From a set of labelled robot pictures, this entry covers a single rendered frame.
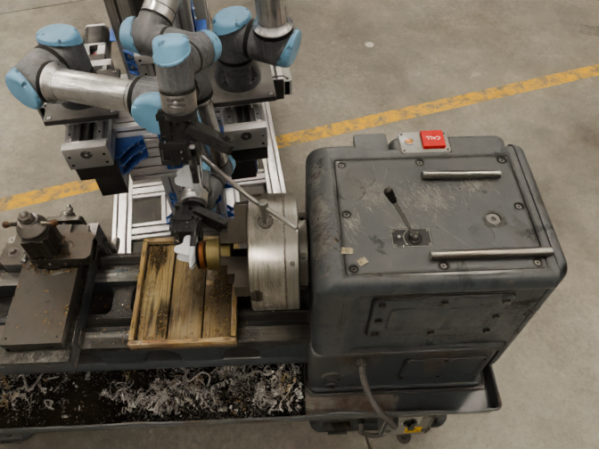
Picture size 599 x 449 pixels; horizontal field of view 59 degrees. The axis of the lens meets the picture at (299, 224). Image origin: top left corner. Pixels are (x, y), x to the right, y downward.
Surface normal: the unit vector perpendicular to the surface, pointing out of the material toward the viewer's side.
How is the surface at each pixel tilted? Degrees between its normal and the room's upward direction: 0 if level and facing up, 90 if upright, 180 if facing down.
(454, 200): 0
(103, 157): 90
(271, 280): 59
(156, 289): 0
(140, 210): 0
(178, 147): 69
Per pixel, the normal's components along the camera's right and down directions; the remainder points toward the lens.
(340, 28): 0.00, -0.58
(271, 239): 0.01, -0.25
